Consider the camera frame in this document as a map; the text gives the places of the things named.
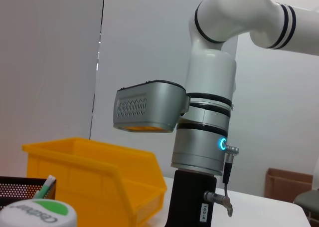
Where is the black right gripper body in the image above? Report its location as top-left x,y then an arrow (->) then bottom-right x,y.
166,170 -> 217,227

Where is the green utility knife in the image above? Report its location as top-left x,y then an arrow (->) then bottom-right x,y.
33,175 -> 57,200

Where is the clear green-label water bottle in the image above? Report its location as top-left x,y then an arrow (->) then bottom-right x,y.
0,199 -> 78,227

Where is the black mesh pen holder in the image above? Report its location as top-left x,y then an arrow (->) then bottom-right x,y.
0,176 -> 57,211

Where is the yellow plastic bin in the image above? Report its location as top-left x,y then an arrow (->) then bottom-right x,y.
21,137 -> 167,227

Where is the brown cardboard box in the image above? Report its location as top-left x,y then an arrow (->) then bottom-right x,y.
264,168 -> 314,205

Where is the grey seat chair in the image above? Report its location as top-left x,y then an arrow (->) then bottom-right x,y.
293,188 -> 319,221

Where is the white partition panel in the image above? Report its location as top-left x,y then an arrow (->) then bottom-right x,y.
89,0 -> 239,180

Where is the right gripper cable with plug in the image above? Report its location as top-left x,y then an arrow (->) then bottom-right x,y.
203,143 -> 240,218

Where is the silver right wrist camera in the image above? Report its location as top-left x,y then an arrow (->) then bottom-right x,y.
113,79 -> 191,134

